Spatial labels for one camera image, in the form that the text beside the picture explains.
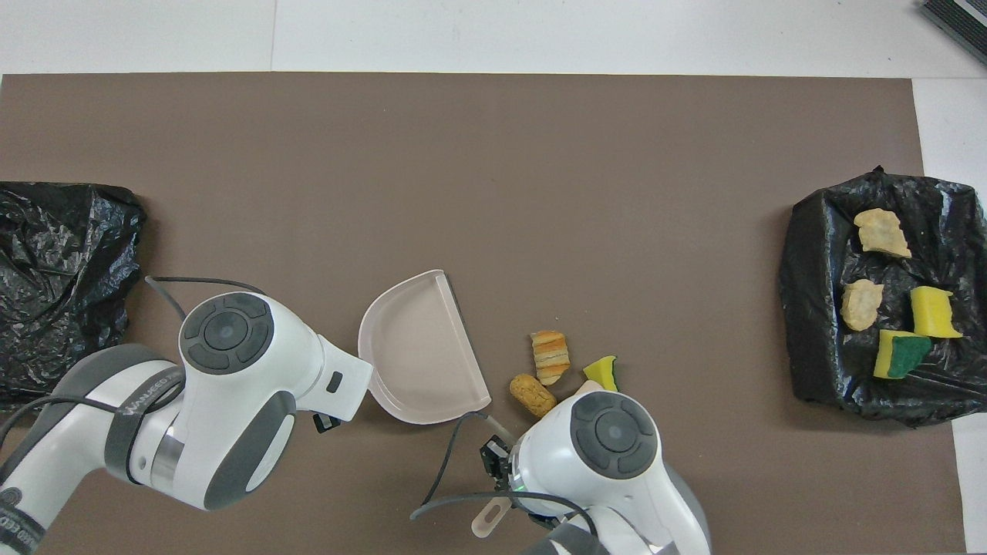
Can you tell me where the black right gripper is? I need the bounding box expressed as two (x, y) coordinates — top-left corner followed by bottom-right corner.
(478, 434), (519, 487)

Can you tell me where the beige plastic dustpan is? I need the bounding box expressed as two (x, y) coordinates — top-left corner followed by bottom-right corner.
(358, 269), (493, 426)

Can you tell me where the black bag lined bin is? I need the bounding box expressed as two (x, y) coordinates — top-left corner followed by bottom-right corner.
(0, 181), (148, 409)
(779, 166), (987, 427)

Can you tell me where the brown croquette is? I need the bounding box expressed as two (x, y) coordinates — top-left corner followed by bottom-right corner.
(509, 374), (558, 419)

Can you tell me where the striped bread roll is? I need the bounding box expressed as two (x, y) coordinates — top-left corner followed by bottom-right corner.
(840, 279), (886, 332)
(530, 330), (572, 386)

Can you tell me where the small yellow sponge piece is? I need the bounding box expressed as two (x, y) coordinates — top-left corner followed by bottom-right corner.
(582, 355), (620, 392)

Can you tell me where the brown table mat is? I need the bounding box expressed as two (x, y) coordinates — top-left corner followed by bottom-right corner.
(0, 72), (968, 555)

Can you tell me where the yellow and green sponge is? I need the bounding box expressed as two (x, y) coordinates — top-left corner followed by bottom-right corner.
(873, 329), (934, 380)

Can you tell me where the pale crumpled pastry piece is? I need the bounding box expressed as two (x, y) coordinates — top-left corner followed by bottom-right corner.
(854, 208), (912, 260)

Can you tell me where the grey ribbed device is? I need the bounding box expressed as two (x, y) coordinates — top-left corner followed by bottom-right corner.
(920, 0), (987, 66)

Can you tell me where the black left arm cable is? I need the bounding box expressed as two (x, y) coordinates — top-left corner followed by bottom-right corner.
(0, 275), (267, 432)

